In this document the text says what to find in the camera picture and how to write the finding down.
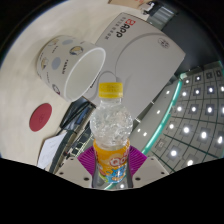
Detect flat round red coaster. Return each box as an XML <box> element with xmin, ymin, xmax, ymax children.
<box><xmin>28</xmin><ymin>102</ymin><xmax>54</xmax><ymax>133</ymax></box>

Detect white patterned mug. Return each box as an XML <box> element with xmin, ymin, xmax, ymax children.
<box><xmin>35</xmin><ymin>34</ymin><xmax>107</xmax><ymax>103</ymax></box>

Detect white copy paper box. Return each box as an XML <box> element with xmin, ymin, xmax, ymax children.
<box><xmin>94</xmin><ymin>12</ymin><xmax>186</xmax><ymax>118</ymax></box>

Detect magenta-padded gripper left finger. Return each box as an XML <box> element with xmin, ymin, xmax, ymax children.
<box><xmin>54</xmin><ymin>144</ymin><xmax>99</xmax><ymax>189</ymax></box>

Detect recessed ceiling lights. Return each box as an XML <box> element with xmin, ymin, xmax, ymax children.
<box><xmin>133</xmin><ymin>66</ymin><xmax>224</xmax><ymax>174</ymax></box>

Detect yellow-capped clear drink bottle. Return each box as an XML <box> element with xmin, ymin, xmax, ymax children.
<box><xmin>89</xmin><ymin>81</ymin><xmax>134</xmax><ymax>185</ymax></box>

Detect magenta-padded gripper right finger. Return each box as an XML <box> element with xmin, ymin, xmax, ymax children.
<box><xmin>125</xmin><ymin>145</ymin><xmax>170</xmax><ymax>188</ymax></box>

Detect brown red-lettered cardboard box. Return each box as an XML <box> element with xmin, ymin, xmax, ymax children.
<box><xmin>108</xmin><ymin>0</ymin><xmax>148</xmax><ymax>8</ymax></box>

